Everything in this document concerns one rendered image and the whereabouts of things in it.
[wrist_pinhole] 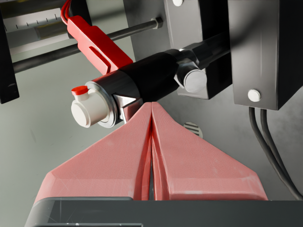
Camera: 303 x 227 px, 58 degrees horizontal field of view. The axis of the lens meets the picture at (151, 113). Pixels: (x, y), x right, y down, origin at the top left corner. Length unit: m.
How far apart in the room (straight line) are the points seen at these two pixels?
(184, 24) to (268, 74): 0.08
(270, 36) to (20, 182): 0.39
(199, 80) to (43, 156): 0.35
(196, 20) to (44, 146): 0.32
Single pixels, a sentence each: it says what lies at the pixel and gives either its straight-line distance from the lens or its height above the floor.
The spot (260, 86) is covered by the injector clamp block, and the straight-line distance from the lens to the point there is 0.23.
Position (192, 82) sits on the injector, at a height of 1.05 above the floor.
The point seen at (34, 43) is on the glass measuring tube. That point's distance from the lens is 0.42.
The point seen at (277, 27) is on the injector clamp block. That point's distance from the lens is 0.21.
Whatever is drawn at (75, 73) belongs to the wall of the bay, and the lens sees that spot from 0.47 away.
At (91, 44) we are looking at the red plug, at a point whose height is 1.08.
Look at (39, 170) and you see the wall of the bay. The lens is 0.47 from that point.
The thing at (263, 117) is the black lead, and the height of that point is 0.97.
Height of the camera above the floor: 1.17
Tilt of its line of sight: 37 degrees down
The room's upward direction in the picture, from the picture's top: 121 degrees counter-clockwise
